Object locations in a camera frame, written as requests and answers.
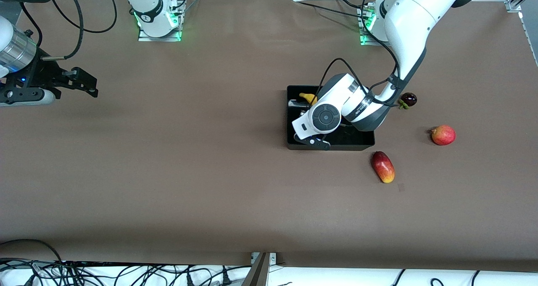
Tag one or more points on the red yellow mango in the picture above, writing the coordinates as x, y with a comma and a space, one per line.
383, 167

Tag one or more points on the dark grey slanted beam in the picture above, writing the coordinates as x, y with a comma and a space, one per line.
258, 273

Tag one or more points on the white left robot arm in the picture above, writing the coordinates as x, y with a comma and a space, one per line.
412, 21

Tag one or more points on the dark purple mangosteen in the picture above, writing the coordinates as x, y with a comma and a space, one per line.
409, 99

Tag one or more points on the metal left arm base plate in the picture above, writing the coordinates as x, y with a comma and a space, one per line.
363, 40

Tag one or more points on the yellow banana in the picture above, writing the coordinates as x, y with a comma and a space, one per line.
309, 99

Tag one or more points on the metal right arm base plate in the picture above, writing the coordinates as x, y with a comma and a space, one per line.
178, 29

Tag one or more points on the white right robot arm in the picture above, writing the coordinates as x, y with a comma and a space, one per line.
151, 8

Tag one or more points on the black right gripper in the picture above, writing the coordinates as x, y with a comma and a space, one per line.
40, 74

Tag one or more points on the black plastic box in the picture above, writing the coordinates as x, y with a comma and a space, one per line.
353, 141

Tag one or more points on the small metal table bracket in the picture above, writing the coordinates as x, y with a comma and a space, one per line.
273, 258

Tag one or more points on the round red apple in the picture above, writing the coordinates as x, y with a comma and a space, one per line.
444, 135

